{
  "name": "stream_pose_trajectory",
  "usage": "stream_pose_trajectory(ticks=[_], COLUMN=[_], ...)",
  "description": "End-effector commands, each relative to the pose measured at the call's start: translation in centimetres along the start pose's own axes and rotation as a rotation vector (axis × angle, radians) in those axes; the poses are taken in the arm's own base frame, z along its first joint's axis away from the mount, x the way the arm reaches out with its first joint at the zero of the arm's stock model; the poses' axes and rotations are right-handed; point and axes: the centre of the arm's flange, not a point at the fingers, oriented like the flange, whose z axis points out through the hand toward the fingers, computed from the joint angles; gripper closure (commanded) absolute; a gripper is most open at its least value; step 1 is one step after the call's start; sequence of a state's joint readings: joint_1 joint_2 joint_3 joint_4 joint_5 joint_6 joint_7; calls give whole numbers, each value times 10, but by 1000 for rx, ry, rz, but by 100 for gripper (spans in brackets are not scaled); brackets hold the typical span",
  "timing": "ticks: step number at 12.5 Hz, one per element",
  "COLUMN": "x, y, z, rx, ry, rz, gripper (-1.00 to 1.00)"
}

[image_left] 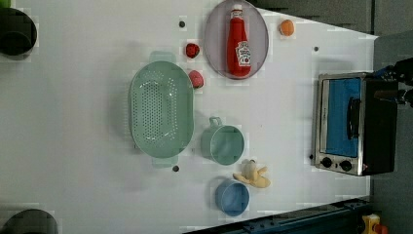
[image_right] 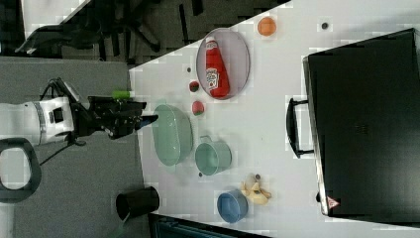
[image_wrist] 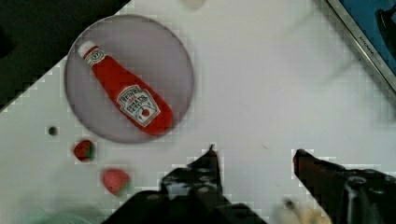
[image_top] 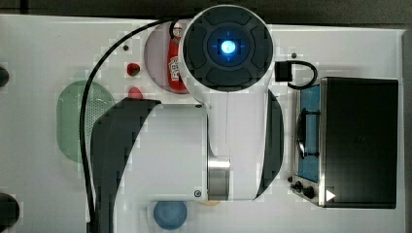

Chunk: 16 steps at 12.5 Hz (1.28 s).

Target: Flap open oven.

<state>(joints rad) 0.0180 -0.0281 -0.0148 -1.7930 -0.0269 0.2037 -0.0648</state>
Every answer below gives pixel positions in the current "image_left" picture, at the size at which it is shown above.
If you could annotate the blue metal frame rail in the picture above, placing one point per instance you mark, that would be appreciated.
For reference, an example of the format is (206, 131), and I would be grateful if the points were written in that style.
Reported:
(336, 218)

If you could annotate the yellow red toy object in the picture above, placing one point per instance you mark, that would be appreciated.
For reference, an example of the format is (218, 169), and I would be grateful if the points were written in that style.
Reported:
(373, 225)

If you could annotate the red ketchup bottle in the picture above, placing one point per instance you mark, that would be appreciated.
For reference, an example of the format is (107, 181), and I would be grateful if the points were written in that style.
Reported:
(238, 56)

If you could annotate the silver black toaster oven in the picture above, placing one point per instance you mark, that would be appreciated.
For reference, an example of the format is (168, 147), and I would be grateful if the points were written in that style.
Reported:
(355, 130)

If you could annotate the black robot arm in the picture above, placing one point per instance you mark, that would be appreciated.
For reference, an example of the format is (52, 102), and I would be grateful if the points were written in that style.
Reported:
(400, 72)

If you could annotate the peeled toy banana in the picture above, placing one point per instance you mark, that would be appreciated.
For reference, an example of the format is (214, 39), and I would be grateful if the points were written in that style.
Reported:
(253, 176)

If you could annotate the orange toy fruit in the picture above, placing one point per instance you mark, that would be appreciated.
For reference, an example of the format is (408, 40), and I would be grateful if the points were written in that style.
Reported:
(287, 27)

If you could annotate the blue cup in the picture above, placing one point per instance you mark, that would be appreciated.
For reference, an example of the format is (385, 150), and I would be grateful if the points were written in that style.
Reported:
(231, 197)

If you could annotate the black robot base top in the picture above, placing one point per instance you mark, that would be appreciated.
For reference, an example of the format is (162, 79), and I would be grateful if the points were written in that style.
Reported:
(18, 32)

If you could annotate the pink toy fruit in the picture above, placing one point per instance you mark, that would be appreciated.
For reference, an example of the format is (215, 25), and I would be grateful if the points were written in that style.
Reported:
(196, 79)

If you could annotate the grey oval plate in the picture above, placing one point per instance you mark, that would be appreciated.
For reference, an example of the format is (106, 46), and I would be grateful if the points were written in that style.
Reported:
(217, 29)

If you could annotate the green oval colander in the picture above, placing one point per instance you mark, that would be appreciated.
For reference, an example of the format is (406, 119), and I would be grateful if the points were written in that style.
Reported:
(161, 100)

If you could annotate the red toy strawberry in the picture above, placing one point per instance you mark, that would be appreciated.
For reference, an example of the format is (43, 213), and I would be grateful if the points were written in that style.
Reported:
(192, 50)

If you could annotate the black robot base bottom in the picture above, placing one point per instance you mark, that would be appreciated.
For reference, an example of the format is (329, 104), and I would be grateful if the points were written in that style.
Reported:
(30, 221)

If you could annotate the green cup with handle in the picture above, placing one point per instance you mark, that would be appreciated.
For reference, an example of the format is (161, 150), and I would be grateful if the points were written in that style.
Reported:
(221, 143)

